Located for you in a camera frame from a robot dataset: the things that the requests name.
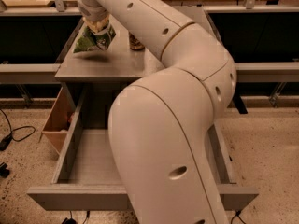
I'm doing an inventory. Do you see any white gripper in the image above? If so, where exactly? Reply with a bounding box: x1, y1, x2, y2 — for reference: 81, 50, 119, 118
77, 0, 109, 33

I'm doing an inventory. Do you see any green jalapeno chip bag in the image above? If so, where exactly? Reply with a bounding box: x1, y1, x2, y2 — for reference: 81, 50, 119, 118
73, 23, 116, 53

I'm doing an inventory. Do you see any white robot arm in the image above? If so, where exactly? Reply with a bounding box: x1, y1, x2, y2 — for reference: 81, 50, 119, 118
82, 0, 236, 224

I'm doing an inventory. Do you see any grey cabinet counter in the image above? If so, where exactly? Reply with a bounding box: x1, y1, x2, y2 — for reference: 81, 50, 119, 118
54, 6, 235, 130

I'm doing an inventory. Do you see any open grey top drawer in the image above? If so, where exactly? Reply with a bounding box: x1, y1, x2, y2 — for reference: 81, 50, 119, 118
28, 89, 258, 211

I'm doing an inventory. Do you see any gold soda can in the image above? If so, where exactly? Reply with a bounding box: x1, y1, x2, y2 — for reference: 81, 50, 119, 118
129, 34, 145, 51

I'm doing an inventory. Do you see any cardboard box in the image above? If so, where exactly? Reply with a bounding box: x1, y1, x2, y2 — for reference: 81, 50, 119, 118
42, 89, 74, 154

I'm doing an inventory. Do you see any black floor cable left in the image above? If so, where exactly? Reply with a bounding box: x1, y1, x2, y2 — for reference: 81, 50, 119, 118
0, 108, 36, 152

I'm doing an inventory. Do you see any grey metal rail frame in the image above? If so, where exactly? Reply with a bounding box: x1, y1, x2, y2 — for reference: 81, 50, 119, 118
0, 0, 299, 114

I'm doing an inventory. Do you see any black cable under drawer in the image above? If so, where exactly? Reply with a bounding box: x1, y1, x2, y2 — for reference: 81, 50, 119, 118
61, 210, 92, 224

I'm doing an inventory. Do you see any black cable bottom right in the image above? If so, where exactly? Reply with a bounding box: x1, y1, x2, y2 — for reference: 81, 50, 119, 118
230, 209, 248, 224

